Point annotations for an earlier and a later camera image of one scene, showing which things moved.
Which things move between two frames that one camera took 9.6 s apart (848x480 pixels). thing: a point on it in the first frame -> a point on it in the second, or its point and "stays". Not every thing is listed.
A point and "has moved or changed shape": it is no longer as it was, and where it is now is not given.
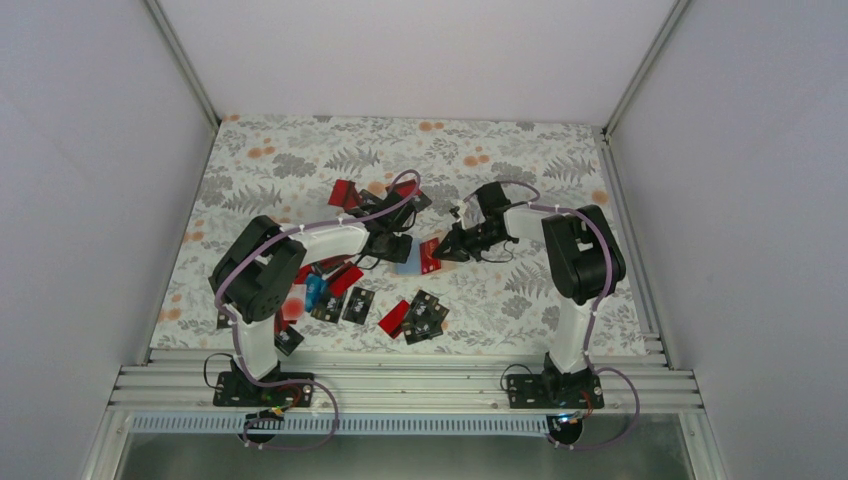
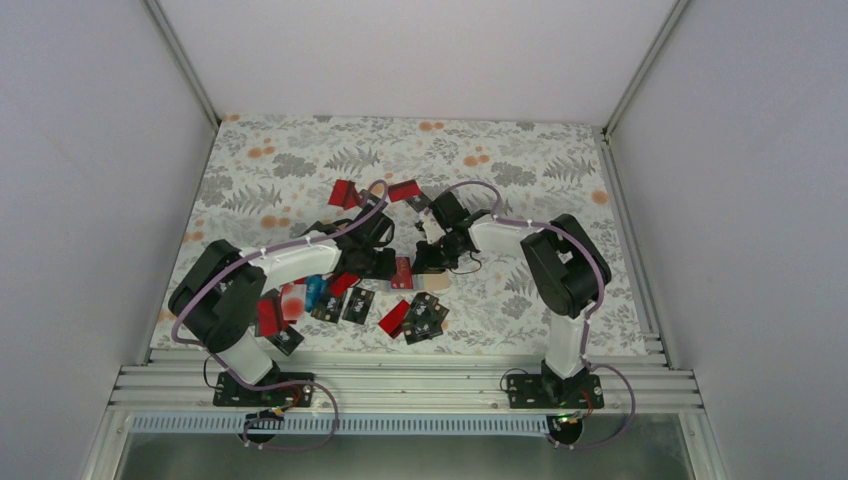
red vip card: [427, 260] has moved or changed shape
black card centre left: [330, 309] stays
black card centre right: [358, 305] stays
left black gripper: [400, 254] -> [384, 272]
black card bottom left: [288, 341] stays
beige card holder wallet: [446, 264] has moved or changed shape
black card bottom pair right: [425, 308] stays
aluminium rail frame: [183, 382] stays
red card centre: [342, 279] stays
